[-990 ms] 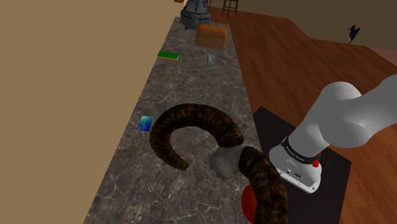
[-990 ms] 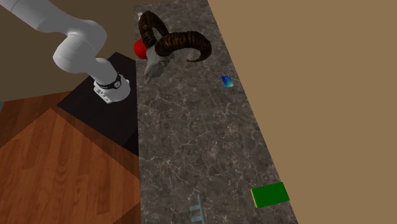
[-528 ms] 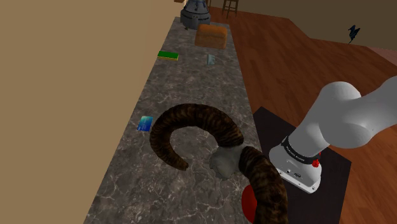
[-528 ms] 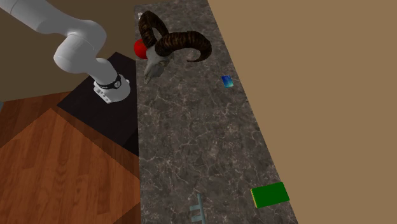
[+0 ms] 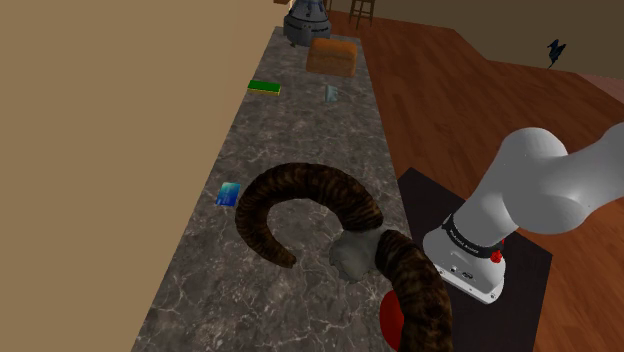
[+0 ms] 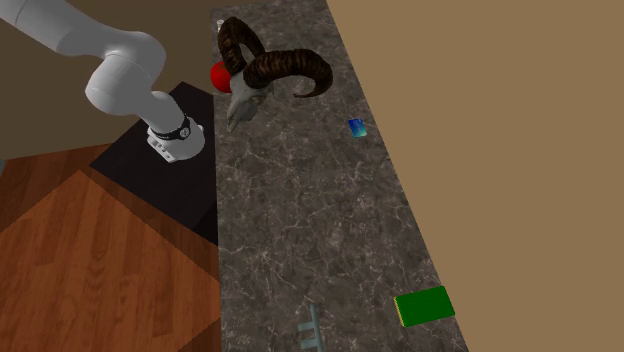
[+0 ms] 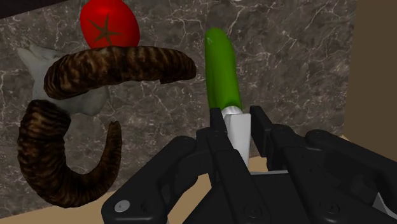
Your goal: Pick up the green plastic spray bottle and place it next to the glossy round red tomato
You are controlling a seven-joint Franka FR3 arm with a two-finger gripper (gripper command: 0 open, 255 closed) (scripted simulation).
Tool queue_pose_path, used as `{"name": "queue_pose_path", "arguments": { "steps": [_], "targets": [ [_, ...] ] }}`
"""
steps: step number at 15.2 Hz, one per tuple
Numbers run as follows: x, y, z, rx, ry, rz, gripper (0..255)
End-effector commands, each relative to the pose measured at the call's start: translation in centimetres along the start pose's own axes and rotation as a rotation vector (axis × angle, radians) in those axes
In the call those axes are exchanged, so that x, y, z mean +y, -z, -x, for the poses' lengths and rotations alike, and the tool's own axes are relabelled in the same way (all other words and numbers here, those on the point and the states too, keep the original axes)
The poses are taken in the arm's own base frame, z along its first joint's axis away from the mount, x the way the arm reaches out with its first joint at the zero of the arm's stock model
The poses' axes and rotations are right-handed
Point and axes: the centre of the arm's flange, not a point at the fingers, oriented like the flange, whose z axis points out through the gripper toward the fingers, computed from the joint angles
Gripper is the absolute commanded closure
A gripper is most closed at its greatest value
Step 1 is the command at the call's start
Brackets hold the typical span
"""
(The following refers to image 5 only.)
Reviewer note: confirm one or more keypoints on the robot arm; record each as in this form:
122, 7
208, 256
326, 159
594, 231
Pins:
536, 190

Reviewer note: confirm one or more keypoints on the horned ram skull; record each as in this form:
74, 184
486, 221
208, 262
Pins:
312, 187

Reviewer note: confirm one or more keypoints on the pale blue-grey small object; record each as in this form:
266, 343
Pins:
331, 93

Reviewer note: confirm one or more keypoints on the blue card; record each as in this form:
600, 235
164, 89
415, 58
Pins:
228, 194

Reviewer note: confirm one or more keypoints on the green and yellow sponge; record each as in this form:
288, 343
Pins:
264, 87

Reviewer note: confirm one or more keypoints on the brown bread loaf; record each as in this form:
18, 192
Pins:
332, 57

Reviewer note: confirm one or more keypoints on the red round object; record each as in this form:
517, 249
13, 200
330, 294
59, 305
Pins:
391, 319

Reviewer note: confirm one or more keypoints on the wooden stool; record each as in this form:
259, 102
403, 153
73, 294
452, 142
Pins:
362, 10

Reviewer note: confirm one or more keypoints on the dark robot stand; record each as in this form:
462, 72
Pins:
492, 326

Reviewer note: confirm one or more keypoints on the dark blue plant figure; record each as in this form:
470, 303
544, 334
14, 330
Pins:
554, 51

